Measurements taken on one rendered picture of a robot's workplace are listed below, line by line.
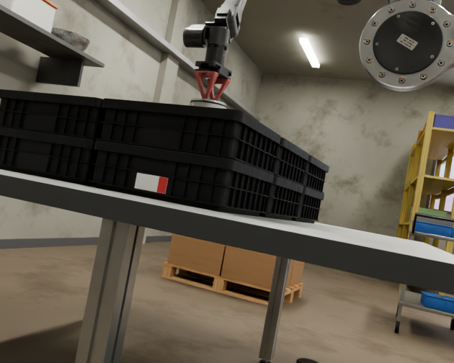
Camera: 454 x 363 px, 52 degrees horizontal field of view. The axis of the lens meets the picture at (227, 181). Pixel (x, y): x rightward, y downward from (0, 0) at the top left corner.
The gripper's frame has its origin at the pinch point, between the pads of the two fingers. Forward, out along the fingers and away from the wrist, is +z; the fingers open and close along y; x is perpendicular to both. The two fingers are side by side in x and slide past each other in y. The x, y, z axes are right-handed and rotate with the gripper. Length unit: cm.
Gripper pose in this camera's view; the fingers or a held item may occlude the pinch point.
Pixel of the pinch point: (209, 98)
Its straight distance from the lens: 132.5
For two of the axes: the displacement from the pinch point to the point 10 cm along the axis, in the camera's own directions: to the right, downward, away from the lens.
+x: 8.7, 1.2, -4.7
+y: -4.6, -0.8, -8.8
